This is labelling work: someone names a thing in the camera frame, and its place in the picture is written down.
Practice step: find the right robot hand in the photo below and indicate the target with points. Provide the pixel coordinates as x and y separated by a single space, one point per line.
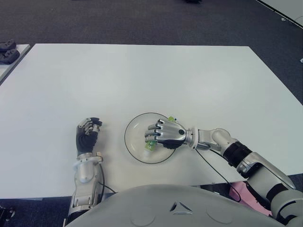
170 132

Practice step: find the pink box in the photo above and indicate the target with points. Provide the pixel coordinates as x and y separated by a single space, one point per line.
234 194

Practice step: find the black game controller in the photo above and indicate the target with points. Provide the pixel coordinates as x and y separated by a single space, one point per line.
9 56
8 45

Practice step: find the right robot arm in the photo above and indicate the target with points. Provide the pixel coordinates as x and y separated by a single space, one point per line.
248 158

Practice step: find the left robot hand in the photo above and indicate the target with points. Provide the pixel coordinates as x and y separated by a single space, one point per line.
85 142

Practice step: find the white side table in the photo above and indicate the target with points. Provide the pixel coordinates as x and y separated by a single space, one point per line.
23 49

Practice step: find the grey robot torso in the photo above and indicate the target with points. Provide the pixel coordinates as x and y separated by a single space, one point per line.
151 208

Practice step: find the white background table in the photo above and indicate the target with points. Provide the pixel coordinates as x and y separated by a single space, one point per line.
284 7

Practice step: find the green white toothpaste tube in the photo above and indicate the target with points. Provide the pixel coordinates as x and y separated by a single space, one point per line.
150 145

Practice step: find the white plate with black rim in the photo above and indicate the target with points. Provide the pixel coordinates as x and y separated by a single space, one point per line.
135 134

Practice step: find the black metal bracket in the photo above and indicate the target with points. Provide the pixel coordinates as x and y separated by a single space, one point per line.
7 212

